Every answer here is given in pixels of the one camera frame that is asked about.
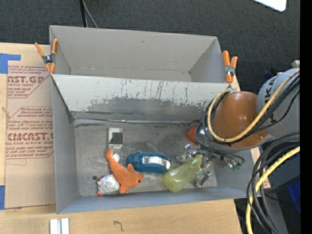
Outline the yellow-green plastic bottle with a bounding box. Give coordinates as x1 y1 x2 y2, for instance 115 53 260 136
162 154 204 193

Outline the white toy penguin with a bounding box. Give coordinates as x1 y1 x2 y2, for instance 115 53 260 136
96 174 121 196

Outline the brown cardboard board, red print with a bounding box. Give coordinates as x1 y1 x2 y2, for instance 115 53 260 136
0 42 57 211

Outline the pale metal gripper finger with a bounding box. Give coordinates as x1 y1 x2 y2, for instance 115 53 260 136
175 144 197 163
194 163 214 188

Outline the blue tape dispenser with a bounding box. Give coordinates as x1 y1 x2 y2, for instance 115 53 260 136
125 151 171 175

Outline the small orange-red object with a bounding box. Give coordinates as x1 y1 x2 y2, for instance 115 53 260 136
186 125 198 144

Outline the grey metal bin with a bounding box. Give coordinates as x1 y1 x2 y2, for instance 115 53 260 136
49 25 254 215

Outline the orange toy seal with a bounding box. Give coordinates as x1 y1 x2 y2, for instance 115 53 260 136
104 147 145 195

